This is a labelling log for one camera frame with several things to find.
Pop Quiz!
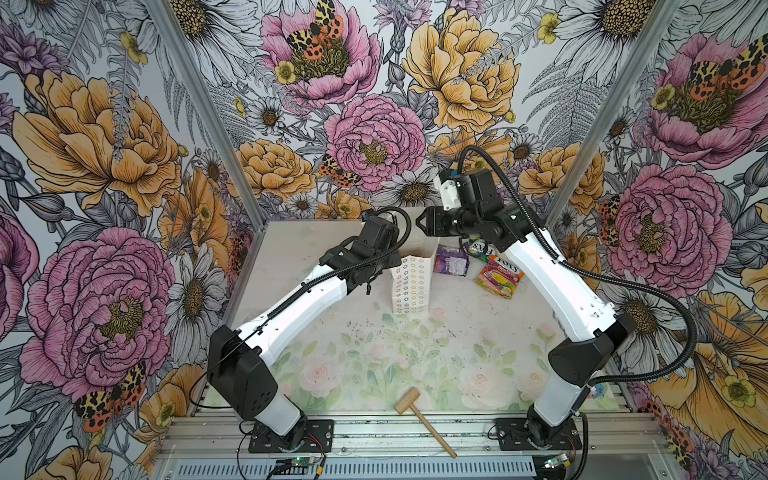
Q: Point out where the purple candy bag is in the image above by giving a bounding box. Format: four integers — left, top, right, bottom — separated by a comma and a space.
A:
433, 244, 470, 277

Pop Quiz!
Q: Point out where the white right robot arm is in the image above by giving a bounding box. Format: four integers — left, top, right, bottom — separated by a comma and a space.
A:
416, 170, 637, 443

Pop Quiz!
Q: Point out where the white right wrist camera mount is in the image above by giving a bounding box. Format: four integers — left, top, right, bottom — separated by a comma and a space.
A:
434, 169, 462, 211

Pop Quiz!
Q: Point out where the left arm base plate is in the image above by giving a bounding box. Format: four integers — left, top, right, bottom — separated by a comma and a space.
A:
248, 419, 335, 454

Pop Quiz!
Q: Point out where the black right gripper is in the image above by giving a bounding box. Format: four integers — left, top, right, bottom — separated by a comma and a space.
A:
417, 204, 484, 237

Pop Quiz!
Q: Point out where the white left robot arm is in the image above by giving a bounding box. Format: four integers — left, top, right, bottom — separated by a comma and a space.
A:
203, 207, 413, 450

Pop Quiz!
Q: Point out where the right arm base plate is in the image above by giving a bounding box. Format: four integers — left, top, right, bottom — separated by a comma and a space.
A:
494, 417, 583, 451

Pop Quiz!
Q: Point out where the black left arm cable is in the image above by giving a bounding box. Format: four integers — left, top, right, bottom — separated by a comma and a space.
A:
187, 206, 413, 412

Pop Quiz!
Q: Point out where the green Fox's spring tea bag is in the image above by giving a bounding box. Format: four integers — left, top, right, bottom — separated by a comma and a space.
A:
462, 237, 495, 263

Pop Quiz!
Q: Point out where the white flower-print paper bag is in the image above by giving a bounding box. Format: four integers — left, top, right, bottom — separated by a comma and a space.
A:
390, 207, 439, 315

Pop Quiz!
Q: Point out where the black corrugated right cable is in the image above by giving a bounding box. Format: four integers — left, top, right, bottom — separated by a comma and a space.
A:
457, 145, 698, 386

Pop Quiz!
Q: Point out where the wooden mallet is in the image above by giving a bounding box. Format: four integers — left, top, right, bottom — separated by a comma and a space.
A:
394, 387, 458, 459

